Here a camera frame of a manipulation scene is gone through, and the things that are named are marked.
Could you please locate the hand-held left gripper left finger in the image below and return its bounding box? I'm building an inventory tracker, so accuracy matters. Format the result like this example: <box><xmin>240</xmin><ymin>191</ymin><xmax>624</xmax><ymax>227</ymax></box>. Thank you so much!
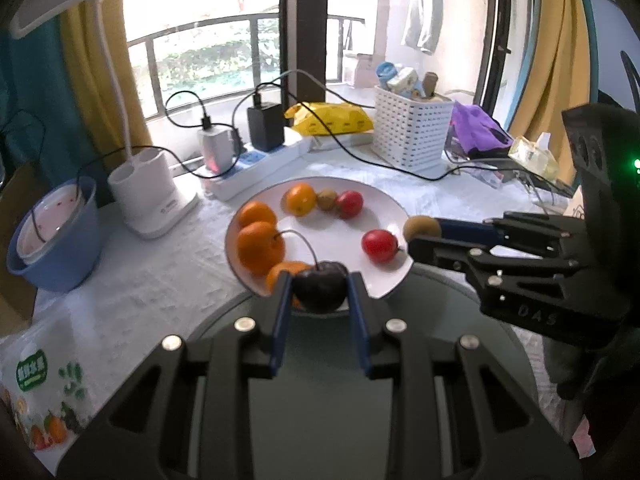
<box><xmin>56</xmin><ymin>270</ymin><xmax>296</xmax><ymax>480</ymax></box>

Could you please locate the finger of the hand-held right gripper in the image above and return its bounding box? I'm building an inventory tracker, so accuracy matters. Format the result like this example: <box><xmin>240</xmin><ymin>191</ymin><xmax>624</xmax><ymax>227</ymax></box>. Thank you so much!
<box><xmin>434</xmin><ymin>211</ymin><xmax>592</xmax><ymax>259</ymax></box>
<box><xmin>407</xmin><ymin>238</ymin><xmax>617</xmax><ymax>347</ymax></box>

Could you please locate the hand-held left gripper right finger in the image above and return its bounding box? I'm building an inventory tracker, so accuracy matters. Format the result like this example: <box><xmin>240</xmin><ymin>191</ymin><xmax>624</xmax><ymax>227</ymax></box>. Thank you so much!
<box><xmin>347</xmin><ymin>271</ymin><xmax>583</xmax><ymax>480</ymax></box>

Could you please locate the mandarin orange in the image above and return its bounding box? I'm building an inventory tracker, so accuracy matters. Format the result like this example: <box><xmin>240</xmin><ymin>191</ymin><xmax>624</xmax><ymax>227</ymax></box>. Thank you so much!
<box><xmin>265</xmin><ymin>260</ymin><xmax>310</xmax><ymax>308</ymax></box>

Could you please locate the dark plum with stem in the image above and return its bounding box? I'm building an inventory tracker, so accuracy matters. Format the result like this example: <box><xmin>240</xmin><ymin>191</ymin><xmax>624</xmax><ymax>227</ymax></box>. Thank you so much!
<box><xmin>275</xmin><ymin>229</ymin><xmax>349</xmax><ymax>314</ymax></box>

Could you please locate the large orange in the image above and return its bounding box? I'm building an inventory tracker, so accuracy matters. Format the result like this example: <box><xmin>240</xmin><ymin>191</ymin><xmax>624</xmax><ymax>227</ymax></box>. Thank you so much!
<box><xmin>236</xmin><ymin>221</ymin><xmax>286</xmax><ymax>277</ymax></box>

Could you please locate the red tomato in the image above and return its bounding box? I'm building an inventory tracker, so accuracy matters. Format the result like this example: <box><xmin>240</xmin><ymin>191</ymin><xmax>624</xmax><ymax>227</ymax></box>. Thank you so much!
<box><xmin>335</xmin><ymin>190</ymin><xmax>364</xmax><ymax>220</ymax></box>
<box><xmin>361</xmin><ymin>229</ymin><xmax>401</xmax><ymax>263</ymax></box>

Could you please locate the white oval plate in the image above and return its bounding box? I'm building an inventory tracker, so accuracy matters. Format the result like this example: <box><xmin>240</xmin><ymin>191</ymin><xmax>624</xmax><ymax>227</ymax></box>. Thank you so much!
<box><xmin>224</xmin><ymin>176</ymin><xmax>416</xmax><ymax>317</ymax></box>

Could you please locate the small orange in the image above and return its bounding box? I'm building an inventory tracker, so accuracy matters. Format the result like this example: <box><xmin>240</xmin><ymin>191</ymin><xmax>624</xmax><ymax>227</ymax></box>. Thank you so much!
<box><xmin>285</xmin><ymin>183</ymin><xmax>317</xmax><ymax>217</ymax></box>

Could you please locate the small box with bear print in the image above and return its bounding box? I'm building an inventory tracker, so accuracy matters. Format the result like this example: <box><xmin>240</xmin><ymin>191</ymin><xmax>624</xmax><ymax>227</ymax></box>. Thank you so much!
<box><xmin>565</xmin><ymin>187</ymin><xmax>587</xmax><ymax>220</ymax></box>

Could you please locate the tissue pack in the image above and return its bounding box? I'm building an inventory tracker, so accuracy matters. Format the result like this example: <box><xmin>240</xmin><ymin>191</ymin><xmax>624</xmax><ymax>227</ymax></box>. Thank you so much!
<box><xmin>507</xmin><ymin>132</ymin><xmax>560</xmax><ymax>181</ymax></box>

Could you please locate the round grey mat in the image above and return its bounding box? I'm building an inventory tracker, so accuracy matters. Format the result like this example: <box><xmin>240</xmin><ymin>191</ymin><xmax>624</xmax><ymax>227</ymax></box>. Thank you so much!
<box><xmin>185</xmin><ymin>265</ymin><xmax>538</xmax><ymax>480</ymax></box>

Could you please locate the purple cloth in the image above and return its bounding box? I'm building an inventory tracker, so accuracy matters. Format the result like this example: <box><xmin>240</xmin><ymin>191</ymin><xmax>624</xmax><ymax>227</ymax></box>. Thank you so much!
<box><xmin>450</xmin><ymin>102</ymin><xmax>516</xmax><ymax>156</ymax></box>

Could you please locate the white perforated basket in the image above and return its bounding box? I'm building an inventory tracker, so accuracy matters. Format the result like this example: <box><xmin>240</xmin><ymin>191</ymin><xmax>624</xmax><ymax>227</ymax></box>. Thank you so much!
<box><xmin>372</xmin><ymin>85</ymin><xmax>455</xmax><ymax>171</ymax></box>

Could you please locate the white textured tablecloth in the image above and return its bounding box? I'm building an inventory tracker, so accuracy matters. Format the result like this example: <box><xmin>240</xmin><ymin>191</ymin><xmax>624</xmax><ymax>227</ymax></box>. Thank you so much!
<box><xmin>0</xmin><ymin>150</ymin><xmax>576</xmax><ymax>476</ymax></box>

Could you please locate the yellow curtain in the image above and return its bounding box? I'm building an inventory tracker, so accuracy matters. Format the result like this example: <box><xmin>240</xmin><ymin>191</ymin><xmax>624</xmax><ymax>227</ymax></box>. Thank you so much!
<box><xmin>60</xmin><ymin>0</ymin><xmax>153</xmax><ymax>161</ymax></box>
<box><xmin>512</xmin><ymin>0</ymin><xmax>596</xmax><ymax>181</ymax></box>

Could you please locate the small carton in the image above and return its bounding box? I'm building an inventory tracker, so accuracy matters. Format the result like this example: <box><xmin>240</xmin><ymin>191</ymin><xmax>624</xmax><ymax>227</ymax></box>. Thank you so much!
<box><xmin>387</xmin><ymin>66</ymin><xmax>420</xmax><ymax>98</ymax></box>

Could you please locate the white power strip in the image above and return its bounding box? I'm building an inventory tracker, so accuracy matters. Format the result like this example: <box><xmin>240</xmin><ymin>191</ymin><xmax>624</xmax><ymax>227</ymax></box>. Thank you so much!
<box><xmin>202</xmin><ymin>135</ymin><xmax>313</xmax><ymax>202</ymax></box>

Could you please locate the yellow packet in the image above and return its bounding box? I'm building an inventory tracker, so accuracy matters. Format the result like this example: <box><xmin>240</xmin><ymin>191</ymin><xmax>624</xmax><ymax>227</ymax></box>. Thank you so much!
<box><xmin>285</xmin><ymin>102</ymin><xmax>375</xmax><ymax>151</ymax></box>

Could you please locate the blue capped bottle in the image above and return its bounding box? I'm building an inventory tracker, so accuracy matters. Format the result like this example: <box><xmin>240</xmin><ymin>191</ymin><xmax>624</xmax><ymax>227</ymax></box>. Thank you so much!
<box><xmin>376</xmin><ymin>61</ymin><xmax>398</xmax><ymax>92</ymax></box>

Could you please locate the white desk lamp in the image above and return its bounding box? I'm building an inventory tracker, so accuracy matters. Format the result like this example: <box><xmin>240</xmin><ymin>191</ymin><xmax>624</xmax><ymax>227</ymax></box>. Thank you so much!
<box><xmin>10</xmin><ymin>0</ymin><xmax>201</xmax><ymax>240</ymax></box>

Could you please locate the white charger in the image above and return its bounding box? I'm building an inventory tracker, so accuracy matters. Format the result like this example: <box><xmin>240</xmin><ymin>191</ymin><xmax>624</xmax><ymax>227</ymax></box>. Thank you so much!
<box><xmin>197</xmin><ymin>127</ymin><xmax>236</xmax><ymax>175</ymax></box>

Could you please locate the black charger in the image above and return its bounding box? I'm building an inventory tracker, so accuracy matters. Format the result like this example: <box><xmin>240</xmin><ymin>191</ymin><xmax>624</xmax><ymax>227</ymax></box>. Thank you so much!
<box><xmin>247</xmin><ymin>102</ymin><xmax>286</xmax><ymax>151</ymax></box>

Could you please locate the blue plastic bowl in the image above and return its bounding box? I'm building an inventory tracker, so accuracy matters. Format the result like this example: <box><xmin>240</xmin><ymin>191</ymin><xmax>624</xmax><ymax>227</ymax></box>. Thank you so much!
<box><xmin>6</xmin><ymin>176</ymin><xmax>106</xmax><ymax>293</ymax></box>

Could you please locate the hanging garment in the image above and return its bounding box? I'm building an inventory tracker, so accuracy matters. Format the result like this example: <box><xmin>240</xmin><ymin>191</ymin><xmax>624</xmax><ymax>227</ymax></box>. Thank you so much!
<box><xmin>401</xmin><ymin>0</ymin><xmax>446</xmax><ymax>55</ymax></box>

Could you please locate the printed plastic bag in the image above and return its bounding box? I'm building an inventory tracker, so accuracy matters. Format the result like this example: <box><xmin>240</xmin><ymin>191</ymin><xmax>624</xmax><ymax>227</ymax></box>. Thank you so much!
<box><xmin>0</xmin><ymin>310</ymin><xmax>96</xmax><ymax>466</ymax></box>

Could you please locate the white bowl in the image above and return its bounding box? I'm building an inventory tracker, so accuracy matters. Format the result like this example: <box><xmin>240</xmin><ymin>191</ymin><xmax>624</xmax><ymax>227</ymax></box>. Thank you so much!
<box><xmin>16</xmin><ymin>184</ymin><xmax>86</xmax><ymax>266</ymax></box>

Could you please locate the cardboard box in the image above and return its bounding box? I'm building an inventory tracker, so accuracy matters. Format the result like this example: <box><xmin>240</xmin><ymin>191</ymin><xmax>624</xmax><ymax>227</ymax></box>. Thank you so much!
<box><xmin>0</xmin><ymin>162</ymin><xmax>38</xmax><ymax>338</ymax></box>

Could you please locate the balcony railing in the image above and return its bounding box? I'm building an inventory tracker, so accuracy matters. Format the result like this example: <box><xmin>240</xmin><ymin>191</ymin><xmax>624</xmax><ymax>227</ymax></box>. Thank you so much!
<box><xmin>122</xmin><ymin>12</ymin><xmax>363</xmax><ymax>121</ymax></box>

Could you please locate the teal curtain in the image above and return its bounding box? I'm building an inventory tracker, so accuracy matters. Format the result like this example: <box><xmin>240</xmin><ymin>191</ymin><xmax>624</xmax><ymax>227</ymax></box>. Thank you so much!
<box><xmin>0</xmin><ymin>15</ymin><xmax>108</xmax><ymax>206</ymax></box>

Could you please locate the long black cable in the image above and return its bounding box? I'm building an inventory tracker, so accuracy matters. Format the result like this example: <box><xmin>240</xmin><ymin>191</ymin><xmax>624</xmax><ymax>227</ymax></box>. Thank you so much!
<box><xmin>232</xmin><ymin>69</ymin><xmax>506</xmax><ymax>181</ymax></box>

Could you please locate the looped black cable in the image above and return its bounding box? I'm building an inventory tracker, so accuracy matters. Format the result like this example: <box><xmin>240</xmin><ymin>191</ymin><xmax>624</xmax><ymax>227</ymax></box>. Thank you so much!
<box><xmin>165</xmin><ymin>91</ymin><xmax>213</xmax><ymax>133</ymax></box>

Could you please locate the dark window post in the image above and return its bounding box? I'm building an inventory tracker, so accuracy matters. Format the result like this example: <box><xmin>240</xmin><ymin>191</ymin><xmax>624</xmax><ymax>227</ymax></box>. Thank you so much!
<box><xmin>280</xmin><ymin>0</ymin><xmax>329</xmax><ymax>106</ymax></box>

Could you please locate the thin black cable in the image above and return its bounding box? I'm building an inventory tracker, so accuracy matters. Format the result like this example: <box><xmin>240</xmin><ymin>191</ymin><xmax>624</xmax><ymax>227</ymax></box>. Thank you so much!
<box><xmin>0</xmin><ymin>109</ymin><xmax>83</xmax><ymax>243</ymax></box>

